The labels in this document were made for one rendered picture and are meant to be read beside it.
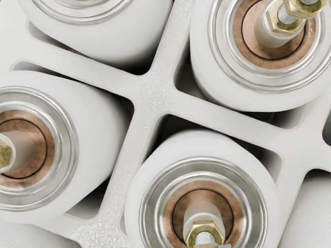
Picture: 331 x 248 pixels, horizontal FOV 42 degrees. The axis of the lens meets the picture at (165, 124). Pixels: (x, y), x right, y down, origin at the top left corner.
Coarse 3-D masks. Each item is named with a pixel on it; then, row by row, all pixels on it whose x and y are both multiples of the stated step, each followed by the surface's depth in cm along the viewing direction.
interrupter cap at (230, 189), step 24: (168, 168) 25; (192, 168) 25; (216, 168) 25; (240, 168) 25; (144, 192) 25; (168, 192) 25; (192, 192) 26; (216, 192) 25; (240, 192) 25; (144, 216) 25; (168, 216) 25; (240, 216) 25; (264, 216) 25; (144, 240) 25; (168, 240) 25; (240, 240) 25; (264, 240) 25
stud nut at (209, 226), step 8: (192, 224) 22; (200, 224) 21; (208, 224) 21; (192, 232) 21; (200, 232) 21; (208, 232) 21; (216, 232) 21; (192, 240) 21; (216, 240) 21; (224, 240) 21
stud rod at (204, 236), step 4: (204, 232) 21; (200, 236) 21; (204, 236) 20; (208, 236) 21; (212, 236) 21; (196, 240) 21; (200, 240) 20; (204, 240) 20; (208, 240) 20; (212, 240) 20; (196, 244) 20
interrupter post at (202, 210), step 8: (192, 208) 24; (200, 208) 24; (208, 208) 24; (216, 208) 25; (184, 216) 25; (192, 216) 23; (200, 216) 22; (208, 216) 22; (216, 216) 23; (184, 224) 23; (216, 224) 22; (184, 232) 23; (224, 232) 22; (184, 240) 23
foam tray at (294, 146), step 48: (192, 0) 32; (0, 48) 33; (48, 48) 33; (144, 96) 33; (192, 96) 33; (144, 144) 33; (240, 144) 43; (288, 144) 32; (96, 192) 42; (288, 192) 32; (96, 240) 33
